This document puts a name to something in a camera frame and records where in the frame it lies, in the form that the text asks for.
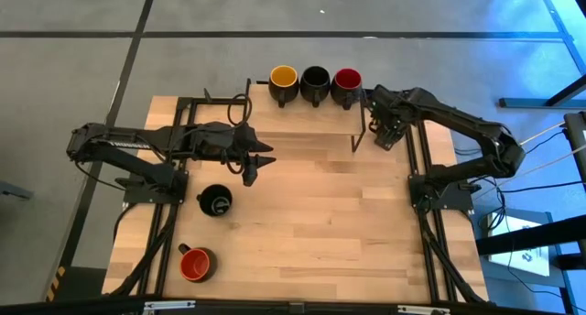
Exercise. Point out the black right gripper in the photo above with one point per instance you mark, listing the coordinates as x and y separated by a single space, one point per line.
391 106

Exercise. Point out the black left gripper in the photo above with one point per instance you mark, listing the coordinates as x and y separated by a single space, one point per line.
224 141

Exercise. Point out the glossy all-black mug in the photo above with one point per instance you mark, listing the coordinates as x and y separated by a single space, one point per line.
215 200

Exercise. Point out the black mug red interior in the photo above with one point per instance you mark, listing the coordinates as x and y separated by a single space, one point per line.
348 78

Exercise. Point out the black mug yellow interior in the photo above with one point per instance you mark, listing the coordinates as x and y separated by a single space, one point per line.
284 76

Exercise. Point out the matte all-black mug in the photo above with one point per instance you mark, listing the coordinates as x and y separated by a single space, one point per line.
315 77

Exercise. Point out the orange mug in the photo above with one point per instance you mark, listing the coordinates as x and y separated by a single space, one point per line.
194 264

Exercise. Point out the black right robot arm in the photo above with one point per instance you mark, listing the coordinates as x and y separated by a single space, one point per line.
458 118

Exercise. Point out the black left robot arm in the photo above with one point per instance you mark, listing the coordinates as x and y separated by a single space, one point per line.
114 143

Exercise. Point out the white printed box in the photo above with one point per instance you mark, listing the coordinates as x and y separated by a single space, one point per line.
526 260

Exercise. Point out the black base hazard stripes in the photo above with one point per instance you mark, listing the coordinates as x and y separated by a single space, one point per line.
78 283

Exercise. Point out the black crossbar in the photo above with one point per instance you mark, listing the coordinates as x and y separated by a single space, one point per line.
91 309

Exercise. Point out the grey metal foot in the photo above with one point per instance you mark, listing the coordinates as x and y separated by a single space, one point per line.
14 190

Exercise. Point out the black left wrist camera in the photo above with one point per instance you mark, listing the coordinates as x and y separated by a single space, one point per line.
250 175

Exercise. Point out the wooden shelf riser black frame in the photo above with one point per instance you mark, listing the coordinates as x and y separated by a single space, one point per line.
311 120

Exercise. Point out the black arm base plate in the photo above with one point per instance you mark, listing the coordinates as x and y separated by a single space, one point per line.
460 205
135 196

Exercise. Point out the black metal desk frame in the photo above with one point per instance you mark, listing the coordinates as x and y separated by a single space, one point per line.
522 238
526 103

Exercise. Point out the silver bracket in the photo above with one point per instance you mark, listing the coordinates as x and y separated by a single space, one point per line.
169 305
423 310

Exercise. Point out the black equipment post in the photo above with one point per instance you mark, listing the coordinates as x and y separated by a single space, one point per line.
576 143

